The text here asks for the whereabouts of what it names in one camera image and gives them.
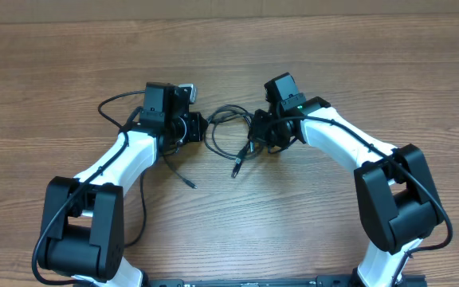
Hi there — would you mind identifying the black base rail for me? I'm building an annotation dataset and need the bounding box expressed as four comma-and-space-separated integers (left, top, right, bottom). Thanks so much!
73, 273, 428, 287

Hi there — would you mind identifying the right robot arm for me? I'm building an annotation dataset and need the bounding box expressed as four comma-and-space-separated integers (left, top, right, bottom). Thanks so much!
249, 73, 453, 286

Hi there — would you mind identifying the black cable bundle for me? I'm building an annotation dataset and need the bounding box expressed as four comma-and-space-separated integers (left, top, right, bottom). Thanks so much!
203, 104, 265, 179

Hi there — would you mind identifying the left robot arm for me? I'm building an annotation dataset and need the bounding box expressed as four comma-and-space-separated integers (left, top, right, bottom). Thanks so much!
31, 82, 207, 286

